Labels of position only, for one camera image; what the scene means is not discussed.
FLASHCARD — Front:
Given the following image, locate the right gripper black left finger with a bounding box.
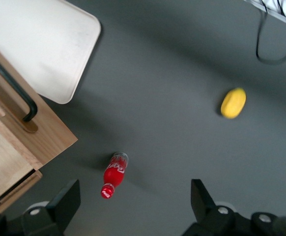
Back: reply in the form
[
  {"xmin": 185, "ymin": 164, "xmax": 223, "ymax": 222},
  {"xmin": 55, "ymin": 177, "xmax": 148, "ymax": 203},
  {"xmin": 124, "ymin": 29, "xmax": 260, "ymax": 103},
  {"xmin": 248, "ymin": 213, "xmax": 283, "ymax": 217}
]
[{"xmin": 21, "ymin": 179, "xmax": 82, "ymax": 236}]

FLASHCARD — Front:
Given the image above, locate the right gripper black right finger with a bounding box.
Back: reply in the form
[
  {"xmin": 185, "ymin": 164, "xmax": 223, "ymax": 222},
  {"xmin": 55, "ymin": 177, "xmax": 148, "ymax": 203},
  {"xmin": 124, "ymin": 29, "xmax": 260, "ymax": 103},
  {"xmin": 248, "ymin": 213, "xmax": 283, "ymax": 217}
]
[{"xmin": 181, "ymin": 179, "xmax": 255, "ymax": 236}]

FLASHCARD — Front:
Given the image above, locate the wooden drawer with handle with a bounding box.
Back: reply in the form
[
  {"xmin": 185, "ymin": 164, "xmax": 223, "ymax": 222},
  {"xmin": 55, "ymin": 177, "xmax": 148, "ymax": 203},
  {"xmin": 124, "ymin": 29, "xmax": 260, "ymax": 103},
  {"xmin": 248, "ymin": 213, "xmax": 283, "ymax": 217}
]
[{"xmin": 0, "ymin": 36, "xmax": 79, "ymax": 203}]

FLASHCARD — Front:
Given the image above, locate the black metal drawer handle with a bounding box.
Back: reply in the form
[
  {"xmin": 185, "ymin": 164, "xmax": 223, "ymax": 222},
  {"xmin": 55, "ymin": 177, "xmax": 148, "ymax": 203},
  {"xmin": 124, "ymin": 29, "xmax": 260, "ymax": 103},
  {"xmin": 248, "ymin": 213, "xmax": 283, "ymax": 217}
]
[{"xmin": 0, "ymin": 48, "xmax": 39, "ymax": 123}]

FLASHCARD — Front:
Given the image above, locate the red cola bottle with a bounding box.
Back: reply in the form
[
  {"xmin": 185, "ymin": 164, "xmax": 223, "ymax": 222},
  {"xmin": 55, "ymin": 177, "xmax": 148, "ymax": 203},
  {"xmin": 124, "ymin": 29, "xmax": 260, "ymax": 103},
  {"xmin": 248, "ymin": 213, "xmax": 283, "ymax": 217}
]
[{"xmin": 100, "ymin": 151, "xmax": 129, "ymax": 200}]

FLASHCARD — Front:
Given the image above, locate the yellow lemon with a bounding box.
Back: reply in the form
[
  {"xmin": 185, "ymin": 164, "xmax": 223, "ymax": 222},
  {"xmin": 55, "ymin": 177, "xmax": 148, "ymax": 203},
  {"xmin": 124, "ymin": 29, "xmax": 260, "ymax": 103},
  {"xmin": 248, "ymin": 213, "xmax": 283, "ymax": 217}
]
[{"xmin": 220, "ymin": 88, "xmax": 247, "ymax": 120}]

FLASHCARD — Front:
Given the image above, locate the white rectangular tray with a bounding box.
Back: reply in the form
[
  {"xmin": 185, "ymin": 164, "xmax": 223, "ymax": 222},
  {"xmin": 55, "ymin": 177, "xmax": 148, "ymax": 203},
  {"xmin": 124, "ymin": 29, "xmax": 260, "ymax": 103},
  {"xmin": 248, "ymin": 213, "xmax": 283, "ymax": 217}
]
[{"xmin": 0, "ymin": 0, "xmax": 102, "ymax": 105}]

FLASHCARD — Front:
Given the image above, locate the black cable loop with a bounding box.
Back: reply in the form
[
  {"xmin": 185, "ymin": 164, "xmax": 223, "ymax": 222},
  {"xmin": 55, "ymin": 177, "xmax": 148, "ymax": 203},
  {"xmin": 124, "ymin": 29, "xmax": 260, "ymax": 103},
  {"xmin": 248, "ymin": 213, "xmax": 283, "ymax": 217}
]
[{"xmin": 256, "ymin": 9, "xmax": 286, "ymax": 65}]

